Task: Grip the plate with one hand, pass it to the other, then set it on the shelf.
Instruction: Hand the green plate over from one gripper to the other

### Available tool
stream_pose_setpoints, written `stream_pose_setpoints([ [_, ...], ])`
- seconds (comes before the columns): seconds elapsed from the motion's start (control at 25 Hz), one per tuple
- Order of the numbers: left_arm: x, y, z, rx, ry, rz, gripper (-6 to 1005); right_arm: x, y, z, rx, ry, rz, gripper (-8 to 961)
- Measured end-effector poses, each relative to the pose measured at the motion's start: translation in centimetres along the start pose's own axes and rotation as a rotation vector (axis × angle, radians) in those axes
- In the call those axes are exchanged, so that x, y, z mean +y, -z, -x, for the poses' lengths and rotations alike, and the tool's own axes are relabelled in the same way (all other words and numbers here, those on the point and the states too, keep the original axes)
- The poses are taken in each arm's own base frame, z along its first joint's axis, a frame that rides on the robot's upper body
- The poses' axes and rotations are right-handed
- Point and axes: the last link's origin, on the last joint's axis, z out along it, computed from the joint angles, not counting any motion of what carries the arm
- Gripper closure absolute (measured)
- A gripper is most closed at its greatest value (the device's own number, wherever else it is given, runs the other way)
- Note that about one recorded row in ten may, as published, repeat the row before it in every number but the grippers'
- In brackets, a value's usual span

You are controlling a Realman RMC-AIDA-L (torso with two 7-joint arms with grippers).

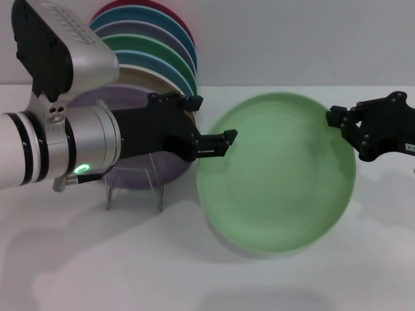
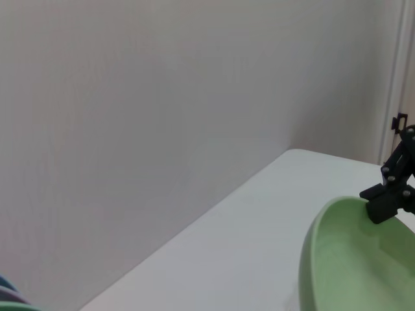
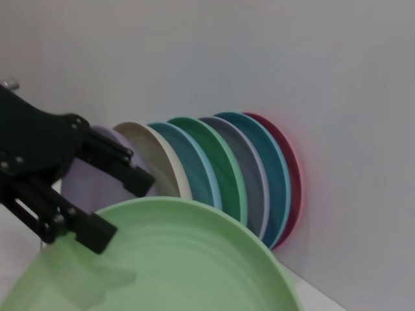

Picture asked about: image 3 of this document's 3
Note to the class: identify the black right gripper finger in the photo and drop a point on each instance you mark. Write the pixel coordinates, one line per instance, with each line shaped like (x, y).
(110, 155)
(65, 214)

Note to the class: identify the light green plate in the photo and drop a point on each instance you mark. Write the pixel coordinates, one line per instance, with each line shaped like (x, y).
(178, 259)

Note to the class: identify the lavender purple plate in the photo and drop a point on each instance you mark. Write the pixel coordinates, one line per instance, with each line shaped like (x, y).
(94, 188)

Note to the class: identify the beige plate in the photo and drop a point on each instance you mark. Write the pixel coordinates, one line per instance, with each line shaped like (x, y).
(152, 145)

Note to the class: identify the light blue plate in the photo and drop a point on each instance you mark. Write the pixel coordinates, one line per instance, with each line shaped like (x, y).
(184, 155)

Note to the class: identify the dark green plate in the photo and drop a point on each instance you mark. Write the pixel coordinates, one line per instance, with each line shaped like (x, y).
(210, 155)

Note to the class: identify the grey plate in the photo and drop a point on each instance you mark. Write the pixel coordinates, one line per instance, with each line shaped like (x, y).
(240, 155)

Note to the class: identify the dark teal plate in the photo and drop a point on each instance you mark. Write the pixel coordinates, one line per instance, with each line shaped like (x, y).
(259, 152)

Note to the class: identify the maroon red plate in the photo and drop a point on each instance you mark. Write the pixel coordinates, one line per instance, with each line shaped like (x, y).
(288, 162)

